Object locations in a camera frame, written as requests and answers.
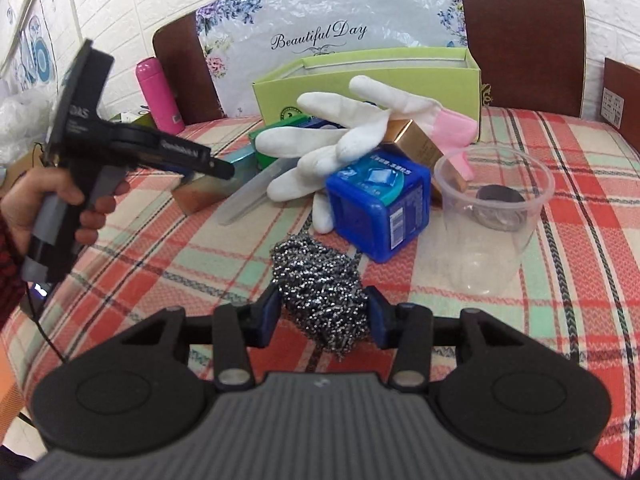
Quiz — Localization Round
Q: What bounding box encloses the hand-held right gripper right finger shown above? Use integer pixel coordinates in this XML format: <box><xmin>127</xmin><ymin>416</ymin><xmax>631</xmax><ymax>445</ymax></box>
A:
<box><xmin>365</xmin><ymin>287</ymin><xmax>527</xmax><ymax>392</ymax></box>

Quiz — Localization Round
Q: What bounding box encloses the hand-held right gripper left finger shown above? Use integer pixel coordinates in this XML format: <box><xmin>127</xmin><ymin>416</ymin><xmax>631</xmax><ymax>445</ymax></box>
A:
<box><xmin>117</xmin><ymin>287</ymin><xmax>282</xmax><ymax>392</ymax></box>

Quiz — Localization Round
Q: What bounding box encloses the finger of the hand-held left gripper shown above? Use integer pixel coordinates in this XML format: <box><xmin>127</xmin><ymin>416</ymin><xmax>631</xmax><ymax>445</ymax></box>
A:
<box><xmin>152</xmin><ymin>132</ymin><xmax>236</xmax><ymax>181</ymax></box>

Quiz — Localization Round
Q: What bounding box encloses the steel wool scourer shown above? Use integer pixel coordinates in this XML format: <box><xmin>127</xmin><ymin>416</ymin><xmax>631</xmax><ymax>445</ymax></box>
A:
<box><xmin>270</xmin><ymin>237</ymin><xmax>374</xmax><ymax>361</ymax></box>

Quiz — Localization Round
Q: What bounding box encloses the lime green cardboard box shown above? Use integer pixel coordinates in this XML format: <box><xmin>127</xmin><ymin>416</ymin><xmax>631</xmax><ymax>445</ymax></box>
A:
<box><xmin>251</xmin><ymin>47</ymin><xmax>484</xmax><ymax>144</ymax></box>

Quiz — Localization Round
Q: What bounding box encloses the small blue packet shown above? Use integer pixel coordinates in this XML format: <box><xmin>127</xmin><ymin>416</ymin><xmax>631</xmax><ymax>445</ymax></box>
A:
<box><xmin>326</xmin><ymin>152</ymin><xmax>432</xmax><ymax>264</ymax></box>

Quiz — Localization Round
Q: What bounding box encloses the white glove with pink cuff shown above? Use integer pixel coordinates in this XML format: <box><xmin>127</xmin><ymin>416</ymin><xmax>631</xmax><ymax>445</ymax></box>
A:
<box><xmin>255</xmin><ymin>76</ymin><xmax>479</xmax><ymax>234</ymax></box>

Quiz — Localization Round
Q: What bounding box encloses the round dark tape roll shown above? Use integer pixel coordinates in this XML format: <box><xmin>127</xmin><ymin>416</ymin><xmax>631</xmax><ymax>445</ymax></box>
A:
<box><xmin>472</xmin><ymin>185</ymin><xmax>529</xmax><ymax>234</ymax></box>

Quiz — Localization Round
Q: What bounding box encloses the person's left hand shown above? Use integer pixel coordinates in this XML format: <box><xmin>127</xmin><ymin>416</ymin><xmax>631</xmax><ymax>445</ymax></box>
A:
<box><xmin>0</xmin><ymin>165</ymin><xmax>132</xmax><ymax>257</ymax></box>

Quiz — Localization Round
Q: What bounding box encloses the olive green small box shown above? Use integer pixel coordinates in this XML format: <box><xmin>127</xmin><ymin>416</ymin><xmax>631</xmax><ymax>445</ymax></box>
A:
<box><xmin>172</xmin><ymin>147</ymin><xmax>261</xmax><ymax>216</ymax></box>

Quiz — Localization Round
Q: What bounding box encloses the small green white carton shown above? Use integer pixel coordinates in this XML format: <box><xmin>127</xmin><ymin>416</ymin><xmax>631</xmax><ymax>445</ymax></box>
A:
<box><xmin>107</xmin><ymin>107</ymin><xmax>154</xmax><ymax>129</ymax></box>

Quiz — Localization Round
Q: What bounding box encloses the white plastic bag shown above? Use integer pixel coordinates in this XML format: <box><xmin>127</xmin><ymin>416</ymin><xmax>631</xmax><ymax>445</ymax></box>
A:
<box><xmin>0</xmin><ymin>82</ymin><xmax>57</xmax><ymax>162</ymax></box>

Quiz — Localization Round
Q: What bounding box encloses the translucent plastic strip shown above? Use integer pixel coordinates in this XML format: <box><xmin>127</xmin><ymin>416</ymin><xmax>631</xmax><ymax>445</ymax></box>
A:
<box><xmin>220</xmin><ymin>167</ymin><xmax>282</xmax><ymax>226</ymax></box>

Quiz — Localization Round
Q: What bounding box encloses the pink bottle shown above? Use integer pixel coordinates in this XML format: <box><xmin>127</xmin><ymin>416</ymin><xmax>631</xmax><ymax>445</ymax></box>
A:
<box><xmin>136</xmin><ymin>57</ymin><xmax>184</xmax><ymax>136</ymax></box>

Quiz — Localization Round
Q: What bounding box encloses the clear plastic cup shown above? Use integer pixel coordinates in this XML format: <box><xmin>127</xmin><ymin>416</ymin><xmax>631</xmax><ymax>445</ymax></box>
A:
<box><xmin>433</xmin><ymin>149</ymin><xmax>556</xmax><ymax>296</ymax></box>

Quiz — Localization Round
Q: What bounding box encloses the flat blue box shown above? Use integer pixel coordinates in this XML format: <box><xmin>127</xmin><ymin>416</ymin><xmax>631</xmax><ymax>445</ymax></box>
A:
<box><xmin>300</xmin><ymin>117</ymin><xmax>347</xmax><ymax>132</ymax></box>

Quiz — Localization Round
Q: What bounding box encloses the gold cardboard box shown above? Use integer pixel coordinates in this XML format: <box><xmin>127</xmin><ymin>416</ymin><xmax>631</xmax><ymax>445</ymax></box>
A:
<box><xmin>382</xmin><ymin>119</ymin><xmax>447</xmax><ymax>197</ymax></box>

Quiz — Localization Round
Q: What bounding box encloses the floral plastic-wrapped mattress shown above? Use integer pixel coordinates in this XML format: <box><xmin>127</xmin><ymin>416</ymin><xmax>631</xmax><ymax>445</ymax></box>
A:
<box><xmin>195</xmin><ymin>0</ymin><xmax>469</xmax><ymax>121</ymax></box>

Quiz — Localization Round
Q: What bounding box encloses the plaid bedsheet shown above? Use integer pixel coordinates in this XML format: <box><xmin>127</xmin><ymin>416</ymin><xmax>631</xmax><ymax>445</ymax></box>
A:
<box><xmin>0</xmin><ymin>105</ymin><xmax>640</xmax><ymax>461</ymax></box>

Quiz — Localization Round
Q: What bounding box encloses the brown cardboard box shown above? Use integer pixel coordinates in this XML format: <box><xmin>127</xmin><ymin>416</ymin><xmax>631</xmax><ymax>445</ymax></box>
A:
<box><xmin>600</xmin><ymin>57</ymin><xmax>640</xmax><ymax>137</ymax></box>

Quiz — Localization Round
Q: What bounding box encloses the blue wall sticker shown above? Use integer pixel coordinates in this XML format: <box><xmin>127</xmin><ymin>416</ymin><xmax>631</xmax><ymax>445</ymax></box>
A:
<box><xmin>10</xmin><ymin>10</ymin><xmax>57</xmax><ymax>92</ymax></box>

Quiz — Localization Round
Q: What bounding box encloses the black cable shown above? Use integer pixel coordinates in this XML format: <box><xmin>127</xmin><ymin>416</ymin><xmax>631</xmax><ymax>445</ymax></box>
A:
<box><xmin>22</xmin><ymin>280</ymin><xmax>69</xmax><ymax>364</ymax></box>

